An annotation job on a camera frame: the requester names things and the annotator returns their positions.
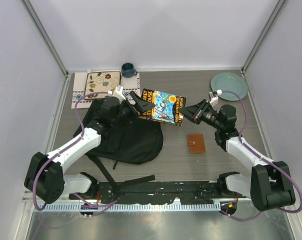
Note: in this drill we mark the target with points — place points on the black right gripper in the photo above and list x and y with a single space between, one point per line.
194 112

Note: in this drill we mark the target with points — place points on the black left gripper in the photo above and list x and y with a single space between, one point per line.
141 105

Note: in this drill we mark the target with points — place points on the black comic cover book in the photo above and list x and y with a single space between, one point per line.
166 108

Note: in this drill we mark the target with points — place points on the black fabric backpack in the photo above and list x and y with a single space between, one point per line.
134 142

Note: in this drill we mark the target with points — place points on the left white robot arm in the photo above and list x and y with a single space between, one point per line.
46 177

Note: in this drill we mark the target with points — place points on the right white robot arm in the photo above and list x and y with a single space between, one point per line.
269 186

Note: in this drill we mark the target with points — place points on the white patterned placemat cloth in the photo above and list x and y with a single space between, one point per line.
128 84

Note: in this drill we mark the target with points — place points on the brown leather wallet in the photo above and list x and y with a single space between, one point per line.
196 144

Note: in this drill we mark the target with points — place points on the blue ceramic mug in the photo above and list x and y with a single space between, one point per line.
128 70

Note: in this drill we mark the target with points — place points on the round teal plate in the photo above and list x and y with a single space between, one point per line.
228 81

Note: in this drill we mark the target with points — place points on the square floral ceramic plate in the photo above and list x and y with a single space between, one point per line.
100 82

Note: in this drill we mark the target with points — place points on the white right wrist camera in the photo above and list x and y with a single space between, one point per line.
214 97

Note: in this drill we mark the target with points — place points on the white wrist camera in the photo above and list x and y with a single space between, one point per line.
214 97
117 93

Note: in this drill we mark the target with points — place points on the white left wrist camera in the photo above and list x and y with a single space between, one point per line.
117 93

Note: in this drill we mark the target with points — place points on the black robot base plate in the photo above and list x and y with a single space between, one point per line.
161 192

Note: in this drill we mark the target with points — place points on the white slotted cable duct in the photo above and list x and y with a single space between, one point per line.
174 207

